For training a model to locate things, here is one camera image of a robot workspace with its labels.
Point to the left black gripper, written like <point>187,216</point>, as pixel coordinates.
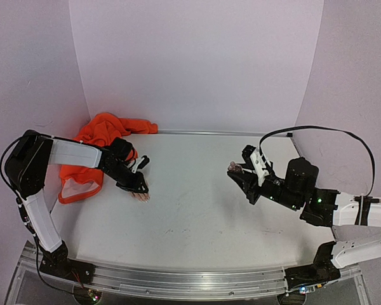
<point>134,187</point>

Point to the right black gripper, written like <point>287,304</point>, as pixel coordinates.
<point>252,178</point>

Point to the nail polish bottle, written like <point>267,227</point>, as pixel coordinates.
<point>235,167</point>

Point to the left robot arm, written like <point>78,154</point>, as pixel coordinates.
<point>24,164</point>

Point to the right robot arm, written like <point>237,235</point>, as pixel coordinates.
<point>319,207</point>

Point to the mannequin hand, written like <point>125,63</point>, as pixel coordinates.
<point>143,197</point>

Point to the orange hoodie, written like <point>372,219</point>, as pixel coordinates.
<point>80,177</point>

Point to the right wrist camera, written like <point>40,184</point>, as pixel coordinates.
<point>263,167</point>

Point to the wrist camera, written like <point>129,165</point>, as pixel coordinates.
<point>263,167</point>
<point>139,164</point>

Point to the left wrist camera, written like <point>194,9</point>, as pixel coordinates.
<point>139,164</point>

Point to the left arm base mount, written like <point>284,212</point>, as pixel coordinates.
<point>58,264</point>

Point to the aluminium front rail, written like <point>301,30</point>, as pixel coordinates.
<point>35,281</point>

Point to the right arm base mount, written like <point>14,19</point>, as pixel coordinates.
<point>320,271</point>

